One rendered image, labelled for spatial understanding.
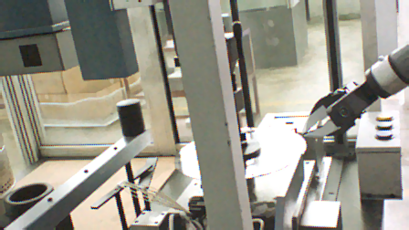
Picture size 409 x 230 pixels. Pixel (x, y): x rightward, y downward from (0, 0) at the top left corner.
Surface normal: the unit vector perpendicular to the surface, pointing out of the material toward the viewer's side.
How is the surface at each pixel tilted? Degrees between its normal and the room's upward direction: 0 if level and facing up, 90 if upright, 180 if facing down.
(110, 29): 90
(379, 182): 90
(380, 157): 90
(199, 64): 90
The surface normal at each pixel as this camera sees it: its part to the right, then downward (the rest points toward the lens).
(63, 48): 0.93, -0.04
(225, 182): -0.33, 0.33
